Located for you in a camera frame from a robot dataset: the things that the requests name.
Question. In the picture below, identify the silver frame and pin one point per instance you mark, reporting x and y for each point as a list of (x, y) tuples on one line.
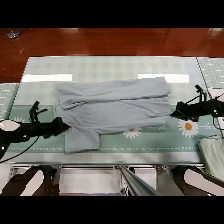
[(140, 185)]

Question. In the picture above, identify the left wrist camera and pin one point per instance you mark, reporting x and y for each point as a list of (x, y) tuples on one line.
[(33, 113)]

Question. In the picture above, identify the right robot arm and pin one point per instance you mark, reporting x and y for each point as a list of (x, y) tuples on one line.
[(210, 107)]

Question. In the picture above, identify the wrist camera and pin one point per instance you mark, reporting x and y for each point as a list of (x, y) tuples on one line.
[(201, 94), (33, 113)]

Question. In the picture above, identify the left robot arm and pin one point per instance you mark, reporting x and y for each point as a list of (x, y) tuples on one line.
[(20, 130)]

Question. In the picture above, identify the light grey shirt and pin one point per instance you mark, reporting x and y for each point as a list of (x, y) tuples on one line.
[(116, 106)]

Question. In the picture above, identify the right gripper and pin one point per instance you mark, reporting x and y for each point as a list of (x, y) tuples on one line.
[(186, 110)]

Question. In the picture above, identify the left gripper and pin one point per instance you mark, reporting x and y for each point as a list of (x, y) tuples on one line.
[(55, 128)]

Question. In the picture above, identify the pale green garment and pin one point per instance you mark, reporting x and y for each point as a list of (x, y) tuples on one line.
[(213, 156)]

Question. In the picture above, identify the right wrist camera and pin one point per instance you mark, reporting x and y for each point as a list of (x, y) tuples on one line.
[(201, 94)]

